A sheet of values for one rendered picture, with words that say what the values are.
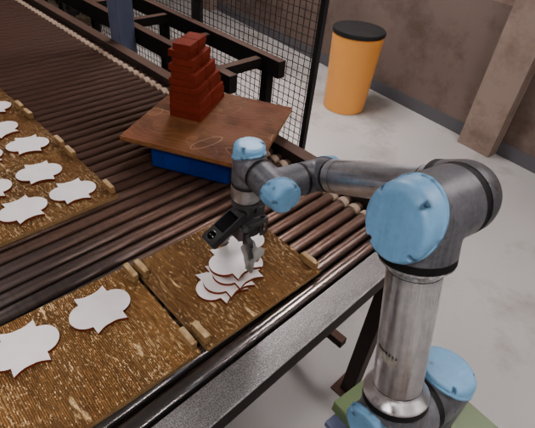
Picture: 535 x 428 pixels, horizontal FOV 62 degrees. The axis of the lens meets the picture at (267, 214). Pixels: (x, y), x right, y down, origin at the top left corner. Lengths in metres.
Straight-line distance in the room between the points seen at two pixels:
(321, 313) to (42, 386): 0.68
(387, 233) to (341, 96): 3.64
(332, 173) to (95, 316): 0.67
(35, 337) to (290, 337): 0.60
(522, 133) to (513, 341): 2.02
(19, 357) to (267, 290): 0.61
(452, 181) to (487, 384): 1.91
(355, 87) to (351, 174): 3.33
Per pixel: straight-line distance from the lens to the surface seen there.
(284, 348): 1.16
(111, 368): 1.12
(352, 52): 4.09
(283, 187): 0.92
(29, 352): 1.18
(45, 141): 1.88
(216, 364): 1.12
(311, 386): 2.19
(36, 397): 1.12
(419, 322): 0.74
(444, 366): 0.97
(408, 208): 0.62
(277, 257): 1.33
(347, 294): 1.31
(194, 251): 1.33
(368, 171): 0.89
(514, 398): 2.52
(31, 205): 1.57
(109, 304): 1.22
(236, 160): 1.00
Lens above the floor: 1.87
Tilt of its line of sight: 39 degrees down
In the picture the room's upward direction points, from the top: 7 degrees clockwise
